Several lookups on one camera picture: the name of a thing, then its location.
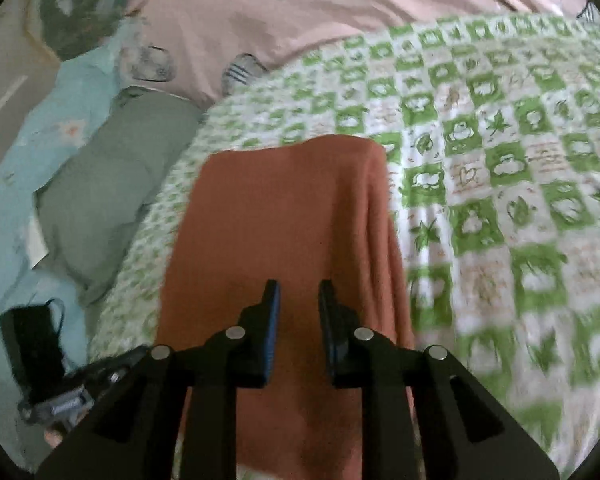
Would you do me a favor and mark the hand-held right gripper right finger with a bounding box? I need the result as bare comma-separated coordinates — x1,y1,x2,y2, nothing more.
317,280,561,480

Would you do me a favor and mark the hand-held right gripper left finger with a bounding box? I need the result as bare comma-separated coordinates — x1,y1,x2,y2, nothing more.
35,280,282,480

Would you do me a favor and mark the rust orange knit sweater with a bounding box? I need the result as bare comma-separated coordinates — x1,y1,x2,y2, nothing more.
155,135,421,480

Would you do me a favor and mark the person's left hand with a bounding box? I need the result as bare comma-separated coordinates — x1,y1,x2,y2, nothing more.
44,422,76,450

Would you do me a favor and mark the light blue floral bedsheet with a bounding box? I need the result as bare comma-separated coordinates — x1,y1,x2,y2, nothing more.
0,50,131,461

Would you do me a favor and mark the white paper sheet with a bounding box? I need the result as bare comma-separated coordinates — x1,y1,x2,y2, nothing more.
27,210,51,266

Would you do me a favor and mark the sage green pillow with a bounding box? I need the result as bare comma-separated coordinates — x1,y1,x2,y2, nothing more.
35,87,203,306

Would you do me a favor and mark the green checkered blanket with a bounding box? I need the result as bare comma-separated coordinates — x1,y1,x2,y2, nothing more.
87,12,600,471

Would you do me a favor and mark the pink quilt with plaid hearts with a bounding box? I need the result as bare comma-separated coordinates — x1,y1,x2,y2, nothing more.
125,0,600,111

